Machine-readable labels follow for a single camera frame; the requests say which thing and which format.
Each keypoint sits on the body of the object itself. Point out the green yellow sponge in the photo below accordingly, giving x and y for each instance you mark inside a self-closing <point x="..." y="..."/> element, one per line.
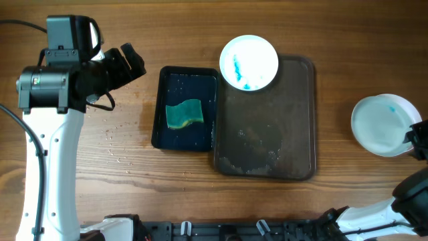
<point x="184" y="114"/>

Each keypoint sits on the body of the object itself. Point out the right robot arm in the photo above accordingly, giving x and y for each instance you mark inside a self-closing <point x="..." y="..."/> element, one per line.
<point x="404" y="213"/>

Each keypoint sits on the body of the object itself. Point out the black rectangular water tray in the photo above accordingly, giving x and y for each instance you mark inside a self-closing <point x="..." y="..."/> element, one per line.
<point x="177" y="85"/>

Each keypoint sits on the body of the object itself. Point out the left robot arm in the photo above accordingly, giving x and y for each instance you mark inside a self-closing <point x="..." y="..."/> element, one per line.
<point x="54" y="99"/>

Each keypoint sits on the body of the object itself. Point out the brown plastic serving tray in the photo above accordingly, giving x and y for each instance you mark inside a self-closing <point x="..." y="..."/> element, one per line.
<point x="269" y="133"/>

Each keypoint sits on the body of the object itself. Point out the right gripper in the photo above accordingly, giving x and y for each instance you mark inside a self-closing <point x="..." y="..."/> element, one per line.
<point x="416" y="135"/>

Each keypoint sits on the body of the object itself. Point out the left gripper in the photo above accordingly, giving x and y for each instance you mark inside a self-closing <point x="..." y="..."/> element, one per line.
<point x="123" y="73"/>

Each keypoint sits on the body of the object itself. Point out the white plate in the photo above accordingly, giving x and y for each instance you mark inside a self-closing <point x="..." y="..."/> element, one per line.
<point x="408" y="107"/>
<point x="379" y="124"/>
<point x="248" y="63"/>

